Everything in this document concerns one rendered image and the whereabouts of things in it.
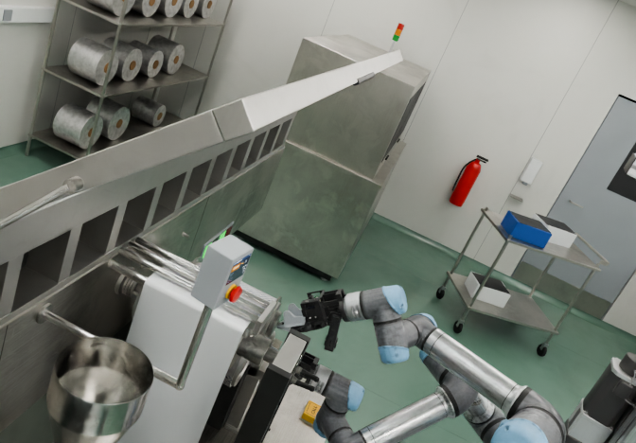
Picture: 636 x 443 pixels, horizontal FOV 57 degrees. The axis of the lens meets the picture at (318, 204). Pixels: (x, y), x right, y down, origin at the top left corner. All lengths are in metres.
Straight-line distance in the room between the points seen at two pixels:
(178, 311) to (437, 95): 4.86
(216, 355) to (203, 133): 0.84
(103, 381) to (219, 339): 0.33
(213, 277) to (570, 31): 5.23
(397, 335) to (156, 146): 1.09
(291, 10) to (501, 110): 2.28
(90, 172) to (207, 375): 0.83
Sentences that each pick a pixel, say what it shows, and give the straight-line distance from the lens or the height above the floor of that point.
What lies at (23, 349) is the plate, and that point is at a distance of 1.23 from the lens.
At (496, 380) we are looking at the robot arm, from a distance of 1.57.
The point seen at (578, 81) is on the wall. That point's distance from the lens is 5.96.
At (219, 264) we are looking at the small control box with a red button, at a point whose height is 1.69.
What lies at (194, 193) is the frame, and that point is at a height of 1.46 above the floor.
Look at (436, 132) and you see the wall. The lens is 5.96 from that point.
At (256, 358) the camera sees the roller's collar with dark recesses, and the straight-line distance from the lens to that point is 1.36.
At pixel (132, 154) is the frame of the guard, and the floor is 1.94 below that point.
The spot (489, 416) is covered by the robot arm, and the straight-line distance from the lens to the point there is 2.18.
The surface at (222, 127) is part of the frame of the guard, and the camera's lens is 0.51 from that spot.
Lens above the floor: 2.16
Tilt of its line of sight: 21 degrees down
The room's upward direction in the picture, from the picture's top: 23 degrees clockwise
